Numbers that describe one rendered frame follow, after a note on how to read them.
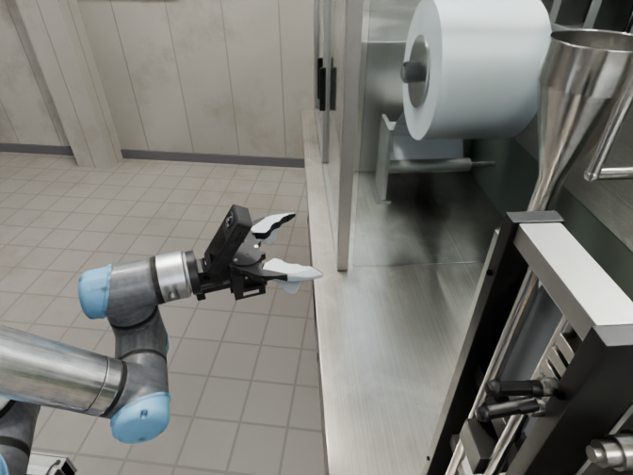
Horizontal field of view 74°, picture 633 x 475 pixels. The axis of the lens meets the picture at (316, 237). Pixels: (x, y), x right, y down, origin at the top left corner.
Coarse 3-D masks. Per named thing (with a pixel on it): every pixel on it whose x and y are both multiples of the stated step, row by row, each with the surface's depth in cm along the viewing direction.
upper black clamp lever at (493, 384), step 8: (488, 384) 33; (496, 384) 33; (504, 384) 33; (512, 384) 33; (520, 384) 33; (528, 384) 33; (536, 384) 33; (488, 392) 33; (496, 392) 33; (504, 392) 33; (512, 392) 33; (520, 392) 33; (528, 392) 33; (536, 392) 33
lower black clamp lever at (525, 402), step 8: (520, 400) 35; (528, 400) 35; (536, 400) 35; (480, 408) 35; (488, 408) 35; (496, 408) 35; (504, 408) 35; (512, 408) 35; (520, 408) 35; (528, 408) 34; (536, 408) 34; (480, 416) 35; (488, 416) 35; (496, 416) 35; (504, 416) 35
